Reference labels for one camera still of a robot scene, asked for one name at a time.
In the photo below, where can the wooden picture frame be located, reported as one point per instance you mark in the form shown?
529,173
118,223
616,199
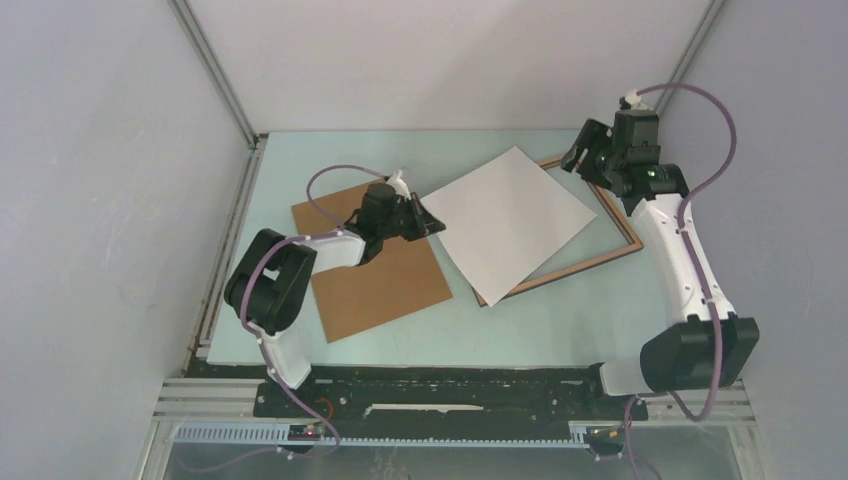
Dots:
608,237

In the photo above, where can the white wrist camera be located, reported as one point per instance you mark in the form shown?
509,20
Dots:
398,181
632,100

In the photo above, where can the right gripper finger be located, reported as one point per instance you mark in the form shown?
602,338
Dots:
573,157
597,143

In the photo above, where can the landscape photo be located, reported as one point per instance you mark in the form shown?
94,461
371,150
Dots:
504,220

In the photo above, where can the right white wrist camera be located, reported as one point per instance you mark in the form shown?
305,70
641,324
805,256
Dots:
632,100

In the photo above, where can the small green circuit board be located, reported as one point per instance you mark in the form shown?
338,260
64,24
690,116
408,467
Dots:
305,432

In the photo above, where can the brown backing board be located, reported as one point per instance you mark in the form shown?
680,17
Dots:
404,278

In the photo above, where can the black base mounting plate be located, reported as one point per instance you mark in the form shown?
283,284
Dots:
447,404

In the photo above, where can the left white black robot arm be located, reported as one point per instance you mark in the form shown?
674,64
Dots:
269,285

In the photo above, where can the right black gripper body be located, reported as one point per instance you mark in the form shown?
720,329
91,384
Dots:
616,162

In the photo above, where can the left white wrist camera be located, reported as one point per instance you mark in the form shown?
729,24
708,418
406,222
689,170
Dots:
398,181

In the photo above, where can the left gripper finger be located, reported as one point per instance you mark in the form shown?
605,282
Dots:
427,224
413,205

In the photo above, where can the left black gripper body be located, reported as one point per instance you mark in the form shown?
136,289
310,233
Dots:
400,222

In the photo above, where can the aluminium rail frame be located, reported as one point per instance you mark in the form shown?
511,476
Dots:
251,412

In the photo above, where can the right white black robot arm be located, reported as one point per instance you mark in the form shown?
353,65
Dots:
706,342

